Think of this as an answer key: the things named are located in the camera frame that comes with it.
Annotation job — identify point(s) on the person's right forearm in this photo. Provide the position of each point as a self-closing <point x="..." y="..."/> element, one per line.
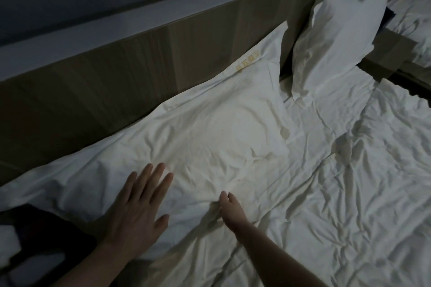
<point x="276" y="260"/>

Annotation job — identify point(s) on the wooden headboard with ledge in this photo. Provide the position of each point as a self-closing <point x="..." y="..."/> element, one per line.
<point x="118" y="71"/>

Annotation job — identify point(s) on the person's left hand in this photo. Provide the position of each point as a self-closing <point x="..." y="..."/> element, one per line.
<point x="134" y="216"/>

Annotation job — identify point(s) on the white neighbouring bed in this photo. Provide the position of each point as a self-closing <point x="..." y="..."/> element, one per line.
<point x="414" y="21"/>

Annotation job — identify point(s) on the white wrinkled duvet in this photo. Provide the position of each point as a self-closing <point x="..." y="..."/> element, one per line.
<point x="370" y="212"/>

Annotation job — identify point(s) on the wooden nightstand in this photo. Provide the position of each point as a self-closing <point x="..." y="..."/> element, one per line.
<point x="390" y="51"/>

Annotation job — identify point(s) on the white pillow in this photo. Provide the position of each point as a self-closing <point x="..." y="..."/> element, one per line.
<point x="202" y="135"/>
<point x="333" y="38"/>

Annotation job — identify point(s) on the person's right hand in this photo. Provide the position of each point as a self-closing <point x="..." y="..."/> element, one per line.
<point x="234" y="212"/>

